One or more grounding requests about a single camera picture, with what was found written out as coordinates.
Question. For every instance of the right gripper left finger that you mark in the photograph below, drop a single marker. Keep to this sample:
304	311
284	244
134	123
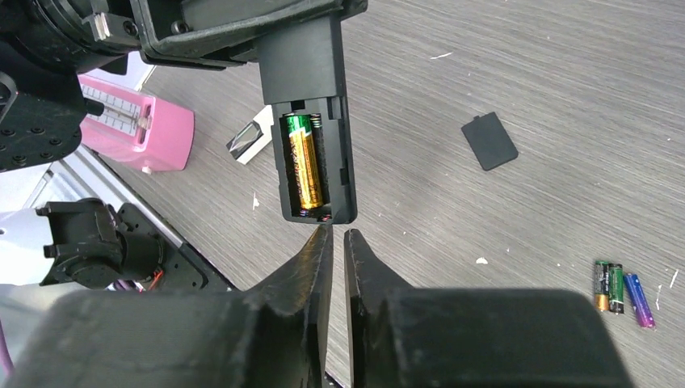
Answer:
271	335

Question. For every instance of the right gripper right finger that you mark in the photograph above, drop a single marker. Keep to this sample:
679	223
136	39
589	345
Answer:
404	336

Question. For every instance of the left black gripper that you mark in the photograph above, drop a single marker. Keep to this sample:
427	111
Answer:
198	34

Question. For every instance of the black remote control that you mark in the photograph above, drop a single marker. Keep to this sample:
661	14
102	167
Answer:
302	72

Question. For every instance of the yellow green battery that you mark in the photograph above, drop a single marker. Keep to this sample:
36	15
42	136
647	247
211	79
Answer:
301	141

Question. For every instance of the green orange battery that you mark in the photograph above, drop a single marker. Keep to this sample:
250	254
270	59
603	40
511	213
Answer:
601	285

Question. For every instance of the black battery cover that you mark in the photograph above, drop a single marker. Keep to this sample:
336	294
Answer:
489	141

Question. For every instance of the white silver prism bar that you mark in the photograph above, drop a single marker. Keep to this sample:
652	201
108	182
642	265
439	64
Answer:
253	138

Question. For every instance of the pink metronome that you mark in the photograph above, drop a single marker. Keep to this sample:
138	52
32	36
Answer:
140	131

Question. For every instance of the dark green battery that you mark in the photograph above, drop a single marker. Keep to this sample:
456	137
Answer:
616	288

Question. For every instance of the blue purple battery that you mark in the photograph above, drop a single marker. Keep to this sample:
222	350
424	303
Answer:
643	314

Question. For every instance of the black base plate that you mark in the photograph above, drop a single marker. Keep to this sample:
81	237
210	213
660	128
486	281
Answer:
182	265

